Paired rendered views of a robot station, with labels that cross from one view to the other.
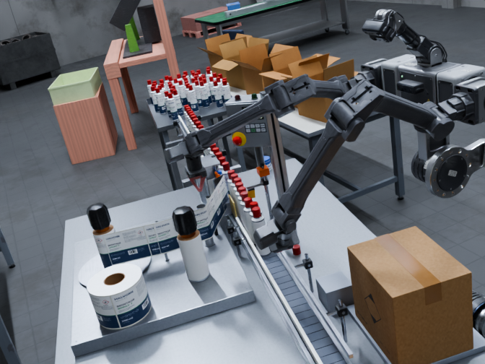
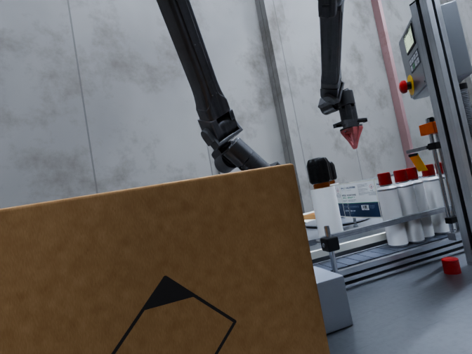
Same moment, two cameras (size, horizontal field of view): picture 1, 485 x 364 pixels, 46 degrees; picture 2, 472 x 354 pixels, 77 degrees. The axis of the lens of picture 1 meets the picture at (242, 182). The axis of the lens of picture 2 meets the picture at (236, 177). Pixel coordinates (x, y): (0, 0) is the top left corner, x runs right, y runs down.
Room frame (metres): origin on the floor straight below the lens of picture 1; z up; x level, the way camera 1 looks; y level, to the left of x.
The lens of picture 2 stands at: (1.48, -0.81, 1.10)
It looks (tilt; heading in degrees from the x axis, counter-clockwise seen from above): 3 degrees up; 83
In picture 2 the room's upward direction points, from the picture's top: 10 degrees counter-clockwise
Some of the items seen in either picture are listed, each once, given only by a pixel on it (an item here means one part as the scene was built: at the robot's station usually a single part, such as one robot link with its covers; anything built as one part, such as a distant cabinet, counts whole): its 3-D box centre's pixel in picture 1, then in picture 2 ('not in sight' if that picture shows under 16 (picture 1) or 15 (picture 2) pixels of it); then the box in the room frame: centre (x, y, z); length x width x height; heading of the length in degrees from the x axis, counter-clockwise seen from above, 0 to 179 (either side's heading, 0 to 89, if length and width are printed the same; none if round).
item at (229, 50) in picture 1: (242, 65); not in sight; (5.05, -0.20, 0.97); 0.46 x 0.44 x 0.37; 25
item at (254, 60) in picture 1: (266, 71); not in sight; (4.62, -0.37, 0.97); 0.45 x 0.44 x 0.37; 113
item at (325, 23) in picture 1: (275, 22); not in sight; (10.03, -1.09, 0.46); 2.58 x 1.01 x 0.92; 110
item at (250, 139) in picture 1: (252, 120); (430, 55); (2.17, -0.09, 1.38); 0.17 x 0.10 x 0.19; 65
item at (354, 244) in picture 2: (272, 280); (316, 253); (1.76, -0.03, 0.91); 1.07 x 0.01 x 0.02; 10
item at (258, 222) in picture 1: (260, 231); (390, 208); (2.00, -0.03, 0.98); 0.05 x 0.05 x 0.20
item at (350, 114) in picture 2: (194, 163); (348, 116); (2.04, 0.17, 1.30); 0.10 x 0.07 x 0.07; 12
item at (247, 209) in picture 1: (252, 220); (416, 202); (2.10, -0.01, 0.98); 0.05 x 0.05 x 0.20
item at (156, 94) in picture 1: (186, 89); not in sight; (4.51, 0.29, 0.98); 0.57 x 0.46 x 0.21; 100
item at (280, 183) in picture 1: (280, 171); (452, 128); (2.12, -0.16, 1.17); 0.04 x 0.04 x 0.67; 10
